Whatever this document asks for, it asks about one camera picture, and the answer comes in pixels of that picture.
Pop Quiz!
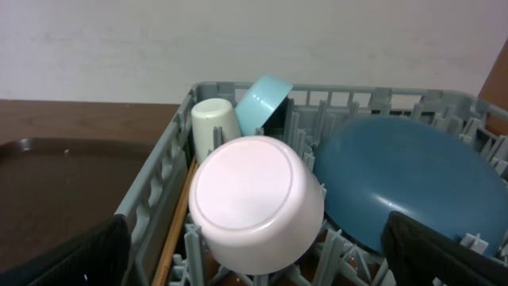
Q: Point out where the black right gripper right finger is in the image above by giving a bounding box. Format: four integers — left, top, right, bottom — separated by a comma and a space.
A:
381, 211, 507, 286

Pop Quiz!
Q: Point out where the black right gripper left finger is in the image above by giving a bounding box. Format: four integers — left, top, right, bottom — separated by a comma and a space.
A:
1, 214, 131, 286

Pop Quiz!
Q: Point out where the dark blue plate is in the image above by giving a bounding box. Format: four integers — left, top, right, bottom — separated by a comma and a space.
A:
313, 115, 507, 257

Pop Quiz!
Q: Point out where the dark brown serving tray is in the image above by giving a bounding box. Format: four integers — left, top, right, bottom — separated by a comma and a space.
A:
1, 138, 153, 272

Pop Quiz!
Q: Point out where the light blue bowl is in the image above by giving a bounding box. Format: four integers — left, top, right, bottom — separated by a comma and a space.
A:
235, 76, 293, 136

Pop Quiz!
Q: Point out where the cream white cup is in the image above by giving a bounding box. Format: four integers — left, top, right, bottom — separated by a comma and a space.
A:
191, 99, 241, 164

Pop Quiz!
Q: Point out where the wooden chopstick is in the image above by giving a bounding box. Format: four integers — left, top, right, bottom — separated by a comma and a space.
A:
152, 157, 198, 286

